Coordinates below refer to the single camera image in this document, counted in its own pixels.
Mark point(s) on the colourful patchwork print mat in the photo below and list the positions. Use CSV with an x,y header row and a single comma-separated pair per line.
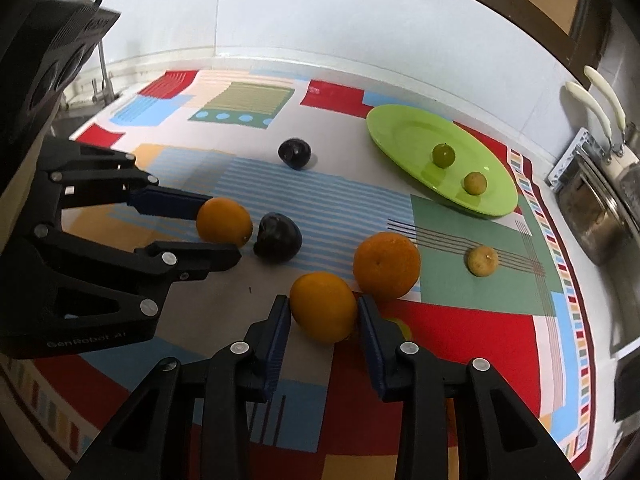
x,y
475,340

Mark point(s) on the green plate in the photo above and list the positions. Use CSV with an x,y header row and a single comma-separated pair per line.
x,y
400,130

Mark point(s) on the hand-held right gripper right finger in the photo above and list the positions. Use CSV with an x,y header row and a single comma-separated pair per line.
x,y
371,347

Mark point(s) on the steel stockpot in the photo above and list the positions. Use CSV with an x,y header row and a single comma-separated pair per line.
x,y
595,220

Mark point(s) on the steel faucet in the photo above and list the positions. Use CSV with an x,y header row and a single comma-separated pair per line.
x,y
102,67

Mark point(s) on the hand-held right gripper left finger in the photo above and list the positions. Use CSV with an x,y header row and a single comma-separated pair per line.
x,y
279,347

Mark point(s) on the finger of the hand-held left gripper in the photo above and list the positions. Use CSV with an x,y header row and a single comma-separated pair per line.
x,y
210,257
170,202

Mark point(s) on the large orange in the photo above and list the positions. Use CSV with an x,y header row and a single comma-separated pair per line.
x,y
386,265

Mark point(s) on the dark purple plum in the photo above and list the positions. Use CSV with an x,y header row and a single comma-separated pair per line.
x,y
294,153
278,240

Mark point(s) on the white steel pot rack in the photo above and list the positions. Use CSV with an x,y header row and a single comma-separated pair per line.
x,y
570,157

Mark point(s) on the small green citrus fruit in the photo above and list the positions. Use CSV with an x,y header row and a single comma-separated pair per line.
x,y
443,154

